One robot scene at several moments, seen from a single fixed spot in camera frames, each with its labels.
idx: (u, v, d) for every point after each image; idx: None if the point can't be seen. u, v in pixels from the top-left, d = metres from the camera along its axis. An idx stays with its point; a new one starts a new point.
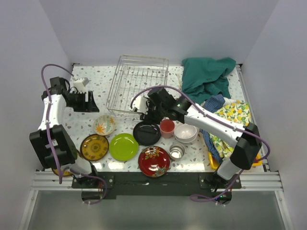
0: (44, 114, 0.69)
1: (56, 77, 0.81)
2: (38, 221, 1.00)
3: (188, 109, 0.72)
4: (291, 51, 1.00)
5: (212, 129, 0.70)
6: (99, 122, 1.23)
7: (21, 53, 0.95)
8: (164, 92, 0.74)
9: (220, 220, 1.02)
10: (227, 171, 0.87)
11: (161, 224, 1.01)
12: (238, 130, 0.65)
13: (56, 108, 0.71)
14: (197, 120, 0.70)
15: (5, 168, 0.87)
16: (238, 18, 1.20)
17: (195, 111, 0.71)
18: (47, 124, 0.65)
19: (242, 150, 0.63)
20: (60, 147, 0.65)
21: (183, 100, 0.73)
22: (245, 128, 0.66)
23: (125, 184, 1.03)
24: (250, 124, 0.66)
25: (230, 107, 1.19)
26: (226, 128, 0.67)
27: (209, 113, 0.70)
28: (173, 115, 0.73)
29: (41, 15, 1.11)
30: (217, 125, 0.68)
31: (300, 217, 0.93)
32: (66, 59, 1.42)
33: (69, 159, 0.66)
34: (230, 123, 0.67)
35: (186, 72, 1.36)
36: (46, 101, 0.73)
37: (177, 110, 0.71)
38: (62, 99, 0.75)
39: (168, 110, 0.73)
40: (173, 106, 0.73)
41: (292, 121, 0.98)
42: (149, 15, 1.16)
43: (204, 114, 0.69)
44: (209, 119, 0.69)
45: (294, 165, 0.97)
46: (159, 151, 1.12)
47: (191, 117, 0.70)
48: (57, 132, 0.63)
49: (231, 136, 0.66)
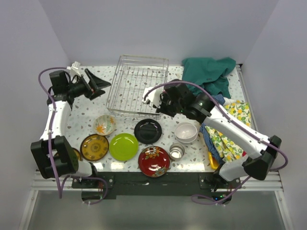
0: (48, 122, 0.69)
1: (58, 75, 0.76)
2: (38, 221, 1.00)
3: (211, 110, 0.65)
4: (292, 51, 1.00)
5: (236, 136, 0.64)
6: (99, 122, 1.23)
7: (21, 54, 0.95)
8: (183, 87, 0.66)
9: (220, 220, 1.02)
10: (229, 173, 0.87)
11: (162, 224, 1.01)
12: (264, 143, 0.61)
13: (60, 116, 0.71)
14: (220, 124, 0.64)
15: (5, 169, 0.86)
16: (238, 18, 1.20)
17: (218, 114, 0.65)
18: (50, 134, 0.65)
19: (265, 166, 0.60)
20: (60, 159, 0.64)
21: (203, 98, 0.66)
22: (270, 142, 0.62)
23: (125, 184, 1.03)
24: (274, 137, 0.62)
25: (231, 107, 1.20)
26: (251, 139, 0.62)
27: (234, 119, 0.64)
28: (193, 113, 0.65)
29: (41, 15, 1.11)
30: (242, 134, 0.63)
31: (301, 218, 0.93)
32: (67, 59, 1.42)
33: (69, 171, 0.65)
34: (256, 133, 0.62)
35: (186, 73, 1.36)
36: (50, 109, 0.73)
37: (200, 110, 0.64)
38: (67, 105, 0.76)
39: (188, 109, 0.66)
40: (193, 105, 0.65)
41: (293, 121, 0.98)
42: (149, 14, 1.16)
43: (228, 120, 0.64)
44: (234, 126, 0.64)
45: (294, 166, 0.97)
46: (159, 152, 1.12)
47: (214, 120, 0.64)
48: (59, 143, 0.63)
49: (254, 148, 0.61)
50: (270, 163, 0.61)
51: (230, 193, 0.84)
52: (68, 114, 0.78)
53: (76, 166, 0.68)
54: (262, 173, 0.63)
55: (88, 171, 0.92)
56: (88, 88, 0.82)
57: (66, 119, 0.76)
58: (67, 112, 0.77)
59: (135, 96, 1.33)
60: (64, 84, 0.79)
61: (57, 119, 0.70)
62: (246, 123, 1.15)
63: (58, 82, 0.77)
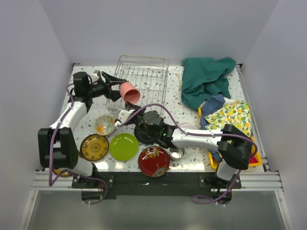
0: (62, 115, 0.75)
1: (80, 80, 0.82)
2: (38, 221, 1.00)
3: (173, 134, 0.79)
4: (291, 51, 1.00)
5: (198, 143, 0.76)
6: (99, 122, 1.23)
7: (21, 54, 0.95)
8: (162, 123, 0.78)
9: (220, 220, 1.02)
10: (225, 172, 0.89)
11: (162, 224, 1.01)
12: (217, 135, 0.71)
13: (74, 112, 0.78)
14: (182, 140, 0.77)
15: (6, 168, 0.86)
16: (239, 17, 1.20)
17: (178, 134, 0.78)
18: (58, 124, 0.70)
19: (228, 153, 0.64)
20: (61, 151, 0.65)
21: (168, 131, 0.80)
22: (223, 131, 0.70)
23: (125, 184, 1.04)
24: (227, 126, 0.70)
25: (230, 107, 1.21)
26: (207, 138, 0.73)
27: (190, 131, 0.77)
28: (163, 144, 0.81)
29: (41, 15, 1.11)
30: (199, 138, 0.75)
31: (301, 218, 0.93)
32: (67, 59, 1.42)
33: (65, 165, 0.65)
34: (209, 131, 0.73)
35: (186, 72, 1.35)
36: (68, 106, 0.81)
37: (165, 140, 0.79)
38: (83, 107, 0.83)
39: (159, 139, 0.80)
40: (162, 137, 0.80)
41: (292, 121, 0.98)
42: (150, 14, 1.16)
43: (185, 133, 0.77)
44: (192, 136, 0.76)
45: (294, 166, 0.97)
46: (159, 151, 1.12)
47: (177, 139, 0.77)
48: (64, 134, 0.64)
49: (213, 143, 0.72)
50: (234, 149, 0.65)
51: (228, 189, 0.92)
52: (83, 114, 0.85)
53: (73, 162, 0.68)
54: (237, 161, 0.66)
55: (88, 171, 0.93)
56: (106, 86, 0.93)
57: (78, 118, 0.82)
58: (82, 113, 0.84)
59: None
60: (85, 87, 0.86)
61: (70, 114, 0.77)
62: (246, 123, 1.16)
63: (79, 86, 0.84)
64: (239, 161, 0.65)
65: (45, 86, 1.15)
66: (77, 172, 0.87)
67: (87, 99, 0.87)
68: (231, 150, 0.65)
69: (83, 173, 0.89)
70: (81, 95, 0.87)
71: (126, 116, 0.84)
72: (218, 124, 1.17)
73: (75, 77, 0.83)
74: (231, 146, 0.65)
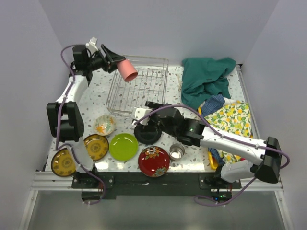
0: (65, 89, 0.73)
1: (79, 53, 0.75)
2: (38, 221, 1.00)
3: (203, 132, 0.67)
4: (292, 51, 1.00)
5: (234, 150, 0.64)
6: (99, 122, 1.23)
7: (22, 55, 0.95)
8: (178, 114, 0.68)
9: (220, 220, 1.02)
10: (232, 175, 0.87)
11: (162, 224, 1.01)
12: (261, 147, 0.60)
13: (77, 86, 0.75)
14: (215, 142, 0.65)
15: (6, 168, 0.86)
16: (239, 18, 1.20)
17: (211, 134, 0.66)
18: (64, 99, 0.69)
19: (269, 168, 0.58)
20: (69, 122, 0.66)
21: (194, 124, 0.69)
22: (267, 143, 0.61)
23: (125, 184, 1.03)
24: (270, 138, 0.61)
25: (230, 107, 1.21)
26: (248, 147, 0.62)
27: (226, 133, 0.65)
28: (187, 141, 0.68)
29: (41, 15, 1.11)
30: (238, 145, 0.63)
31: (301, 218, 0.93)
32: (66, 59, 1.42)
33: (74, 135, 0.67)
34: (251, 140, 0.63)
35: (186, 72, 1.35)
36: (70, 80, 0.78)
37: (192, 136, 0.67)
38: (85, 80, 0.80)
39: (184, 134, 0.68)
40: (186, 132, 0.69)
41: (292, 121, 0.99)
42: (150, 15, 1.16)
43: (220, 136, 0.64)
44: (228, 140, 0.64)
45: (294, 166, 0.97)
46: (159, 151, 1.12)
47: (208, 140, 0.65)
48: (71, 109, 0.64)
49: (255, 155, 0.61)
50: (275, 165, 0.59)
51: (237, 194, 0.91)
52: (85, 88, 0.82)
53: (80, 132, 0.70)
54: (272, 177, 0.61)
55: (89, 165, 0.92)
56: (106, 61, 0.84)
57: (81, 92, 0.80)
58: (83, 87, 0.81)
59: (135, 96, 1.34)
60: (86, 60, 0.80)
61: (74, 88, 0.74)
62: (246, 123, 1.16)
63: (79, 58, 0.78)
64: (275, 178, 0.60)
65: (45, 86, 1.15)
66: (79, 160, 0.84)
67: (88, 73, 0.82)
68: (274, 165, 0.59)
69: (83, 163, 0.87)
70: (81, 68, 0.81)
71: (143, 112, 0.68)
72: (218, 125, 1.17)
73: (75, 50, 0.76)
74: (274, 162, 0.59)
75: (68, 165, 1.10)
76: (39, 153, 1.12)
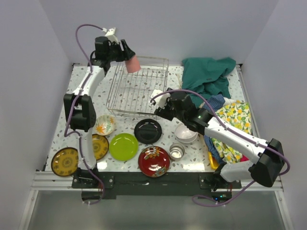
0: (82, 81, 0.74)
1: (100, 43, 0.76)
2: (38, 221, 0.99)
3: (209, 121, 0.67)
4: (292, 51, 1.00)
5: (234, 143, 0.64)
6: (99, 122, 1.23)
7: (22, 54, 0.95)
8: (188, 99, 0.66)
9: (220, 220, 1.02)
10: (232, 175, 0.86)
11: (162, 224, 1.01)
12: (261, 145, 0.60)
13: (94, 78, 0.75)
14: (218, 133, 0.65)
15: (6, 168, 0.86)
16: (239, 18, 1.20)
17: (216, 124, 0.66)
18: (80, 91, 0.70)
19: (264, 166, 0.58)
20: (82, 114, 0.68)
21: (203, 112, 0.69)
22: (268, 144, 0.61)
23: (125, 184, 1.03)
24: (273, 140, 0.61)
25: (231, 107, 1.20)
26: (247, 143, 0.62)
27: (230, 127, 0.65)
28: (193, 126, 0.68)
29: (41, 15, 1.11)
30: (238, 140, 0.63)
31: (301, 218, 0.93)
32: (67, 59, 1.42)
33: (86, 126, 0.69)
34: (252, 137, 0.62)
35: (186, 72, 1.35)
36: (88, 71, 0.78)
37: (198, 122, 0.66)
38: (102, 73, 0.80)
39: (192, 120, 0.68)
40: (193, 117, 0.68)
41: (292, 121, 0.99)
42: (150, 14, 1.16)
43: (225, 128, 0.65)
44: (231, 132, 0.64)
45: (294, 166, 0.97)
46: (159, 152, 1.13)
47: (212, 130, 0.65)
48: (84, 101, 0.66)
49: (253, 152, 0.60)
50: (271, 165, 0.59)
51: (235, 196, 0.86)
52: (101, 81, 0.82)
53: (92, 124, 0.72)
54: (265, 177, 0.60)
55: (91, 164, 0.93)
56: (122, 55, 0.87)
57: (98, 84, 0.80)
58: (100, 79, 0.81)
59: (135, 96, 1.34)
60: (106, 51, 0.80)
61: (90, 80, 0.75)
62: (246, 123, 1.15)
63: (100, 49, 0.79)
64: (267, 177, 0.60)
65: (45, 86, 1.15)
66: (83, 154, 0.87)
67: (106, 63, 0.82)
68: (268, 164, 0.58)
69: (87, 158, 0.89)
70: (100, 58, 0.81)
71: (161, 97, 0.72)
72: None
73: (97, 40, 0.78)
74: (270, 162, 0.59)
75: (68, 165, 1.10)
76: (39, 153, 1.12)
